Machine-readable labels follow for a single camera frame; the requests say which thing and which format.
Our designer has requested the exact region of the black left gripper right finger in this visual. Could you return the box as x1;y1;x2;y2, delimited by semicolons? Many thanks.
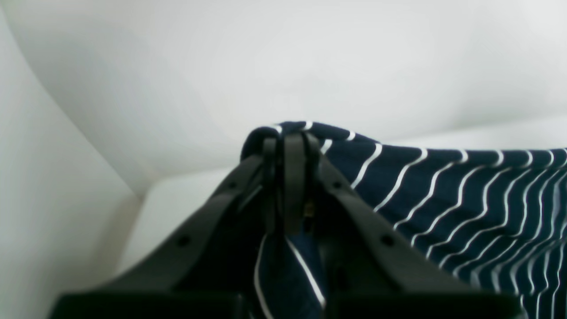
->
283;132;520;319

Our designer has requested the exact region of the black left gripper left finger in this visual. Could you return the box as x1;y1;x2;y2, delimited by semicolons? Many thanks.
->
49;138;278;319

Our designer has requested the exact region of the navy white striped T-shirt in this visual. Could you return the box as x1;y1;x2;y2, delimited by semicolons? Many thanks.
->
241;121;566;319

